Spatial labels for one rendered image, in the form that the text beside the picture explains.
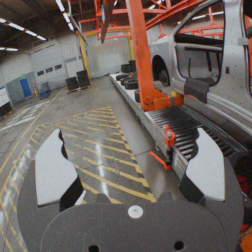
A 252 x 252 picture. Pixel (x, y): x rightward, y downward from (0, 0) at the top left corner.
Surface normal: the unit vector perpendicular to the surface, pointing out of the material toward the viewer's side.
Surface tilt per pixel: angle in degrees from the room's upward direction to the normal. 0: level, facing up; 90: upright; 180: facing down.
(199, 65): 86
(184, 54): 87
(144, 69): 90
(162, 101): 90
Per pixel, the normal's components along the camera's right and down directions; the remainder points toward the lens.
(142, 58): 0.18, 0.46
